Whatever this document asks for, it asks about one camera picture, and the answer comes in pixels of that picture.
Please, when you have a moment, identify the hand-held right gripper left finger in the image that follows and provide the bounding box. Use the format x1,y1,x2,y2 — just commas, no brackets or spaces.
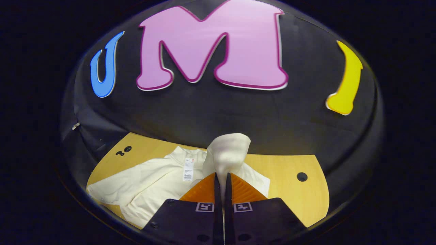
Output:
141,173,224,245

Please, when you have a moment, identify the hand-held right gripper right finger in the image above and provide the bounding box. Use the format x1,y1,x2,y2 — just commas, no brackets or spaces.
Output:
224,173,305,245

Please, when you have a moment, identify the white long-sleeved garment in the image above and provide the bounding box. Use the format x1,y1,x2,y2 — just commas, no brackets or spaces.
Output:
87,133,270,229

